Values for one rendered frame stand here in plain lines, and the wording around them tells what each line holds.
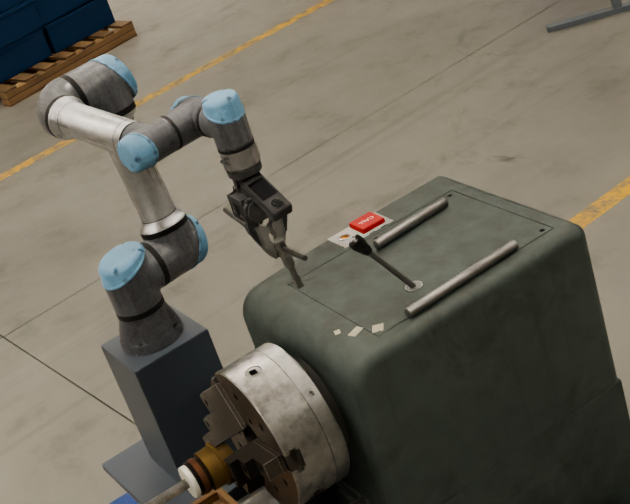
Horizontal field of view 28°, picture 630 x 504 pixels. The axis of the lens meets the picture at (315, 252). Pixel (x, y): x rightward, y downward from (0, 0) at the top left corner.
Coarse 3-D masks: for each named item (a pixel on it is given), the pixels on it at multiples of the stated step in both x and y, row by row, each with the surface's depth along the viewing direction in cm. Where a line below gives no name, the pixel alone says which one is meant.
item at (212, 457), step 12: (204, 456) 244; (216, 456) 244; (192, 468) 243; (204, 468) 243; (216, 468) 243; (228, 468) 244; (204, 480) 242; (216, 480) 243; (228, 480) 245; (204, 492) 244
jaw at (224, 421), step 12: (216, 384) 250; (204, 396) 249; (216, 396) 250; (216, 408) 249; (228, 408) 249; (204, 420) 250; (216, 420) 248; (228, 420) 249; (240, 420) 249; (216, 432) 247; (228, 432) 248; (216, 444) 247
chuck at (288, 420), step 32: (256, 352) 250; (224, 384) 248; (256, 384) 241; (288, 384) 240; (256, 416) 240; (288, 416) 238; (288, 448) 237; (320, 448) 240; (288, 480) 242; (320, 480) 243
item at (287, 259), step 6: (276, 240) 252; (282, 240) 251; (276, 246) 252; (282, 246) 252; (282, 252) 252; (282, 258) 253; (288, 258) 253; (288, 264) 253; (294, 264) 254; (294, 270) 254; (294, 276) 255; (294, 282) 256; (300, 282) 256
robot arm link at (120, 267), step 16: (112, 256) 287; (128, 256) 284; (144, 256) 285; (160, 256) 287; (112, 272) 282; (128, 272) 282; (144, 272) 284; (160, 272) 287; (112, 288) 284; (128, 288) 283; (144, 288) 285; (160, 288) 290; (112, 304) 288; (128, 304) 285; (144, 304) 286
